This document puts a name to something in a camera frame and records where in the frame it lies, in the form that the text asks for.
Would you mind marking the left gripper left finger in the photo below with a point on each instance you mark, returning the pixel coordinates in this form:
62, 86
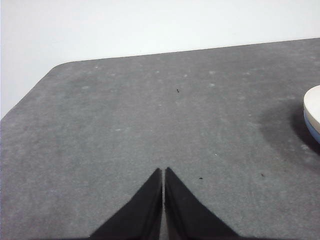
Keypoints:
140, 217

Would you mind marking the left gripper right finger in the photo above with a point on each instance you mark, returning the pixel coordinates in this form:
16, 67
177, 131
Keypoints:
185, 217

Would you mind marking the blue round plate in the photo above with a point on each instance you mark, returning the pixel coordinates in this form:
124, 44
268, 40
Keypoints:
315, 133

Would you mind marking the white round plate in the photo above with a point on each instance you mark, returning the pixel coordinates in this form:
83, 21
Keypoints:
312, 105

